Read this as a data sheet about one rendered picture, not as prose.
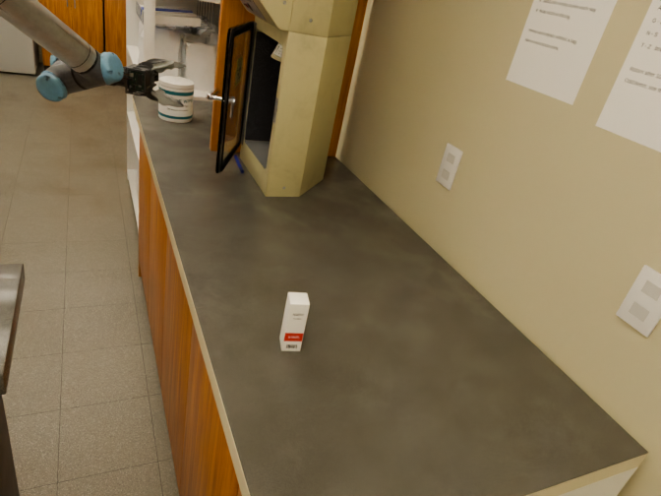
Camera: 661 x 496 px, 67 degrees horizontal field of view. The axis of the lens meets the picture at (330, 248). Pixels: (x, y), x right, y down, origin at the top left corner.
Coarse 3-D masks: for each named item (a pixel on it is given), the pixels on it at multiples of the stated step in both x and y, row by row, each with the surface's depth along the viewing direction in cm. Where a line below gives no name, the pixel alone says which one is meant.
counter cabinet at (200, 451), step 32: (160, 224) 167; (160, 256) 170; (160, 288) 174; (160, 320) 177; (192, 320) 119; (160, 352) 181; (192, 352) 121; (160, 384) 185; (192, 384) 122; (192, 416) 124; (192, 448) 126; (224, 448) 93; (192, 480) 128; (224, 480) 94; (608, 480) 87
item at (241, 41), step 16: (240, 48) 142; (224, 64) 130; (240, 64) 146; (224, 80) 132; (240, 80) 150; (224, 96) 134; (240, 96) 155; (240, 112) 161; (240, 128) 166; (224, 144) 146
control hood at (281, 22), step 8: (240, 0) 148; (256, 0) 126; (264, 0) 122; (272, 0) 123; (280, 0) 123; (288, 0) 124; (264, 8) 124; (272, 8) 124; (280, 8) 124; (288, 8) 125; (256, 16) 145; (264, 16) 132; (272, 16) 124; (280, 16) 125; (288, 16) 126; (272, 24) 129; (280, 24) 126; (288, 24) 127
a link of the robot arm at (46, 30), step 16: (0, 0) 100; (16, 0) 102; (32, 0) 106; (16, 16) 104; (32, 16) 106; (48, 16) 110; (32, 32) 109; (48, 32) 111; (64, 32) 114; (48, 48) 114; (64, 48) 115; (80, 48) 118; (80, 64) 121; (96, 64) 124; (112, 64) 126; (80, 80) 128; (96, 80) 127; (112, 80) 128
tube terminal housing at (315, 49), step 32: (320, 0) 127; (352, 0) 140; (256, 32) 153; (288, 32) 128; (320, 32) 131; (288, 64) 132; (320, 64) 136; (288, 96) 137; (320, 96) 143; (288, 128) 142; (320, 128) 152; (256, 160) 157; (288, 160) 147; (320, 160) 162; (288, 192) 153
